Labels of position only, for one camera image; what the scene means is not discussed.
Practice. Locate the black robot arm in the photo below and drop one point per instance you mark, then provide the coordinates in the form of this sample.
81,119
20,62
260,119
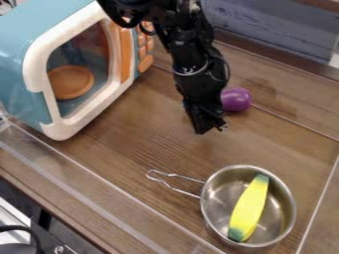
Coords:
177,22

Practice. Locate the purple toy eggplant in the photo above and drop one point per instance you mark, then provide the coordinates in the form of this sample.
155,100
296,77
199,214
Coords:
236,99

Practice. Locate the yellow toy corn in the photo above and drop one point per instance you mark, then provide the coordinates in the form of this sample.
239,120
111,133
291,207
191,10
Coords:
248,209

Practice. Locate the blue toy microwave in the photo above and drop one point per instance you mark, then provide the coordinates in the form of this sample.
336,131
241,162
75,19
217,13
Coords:
49,33

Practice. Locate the silver pot with wire handle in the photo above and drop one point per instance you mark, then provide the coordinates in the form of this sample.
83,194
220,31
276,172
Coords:
217,194

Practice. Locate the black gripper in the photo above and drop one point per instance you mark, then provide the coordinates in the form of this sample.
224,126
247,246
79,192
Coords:
200,88

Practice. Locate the orange microwave turntable plate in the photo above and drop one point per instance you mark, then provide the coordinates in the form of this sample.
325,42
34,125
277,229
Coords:
71,81

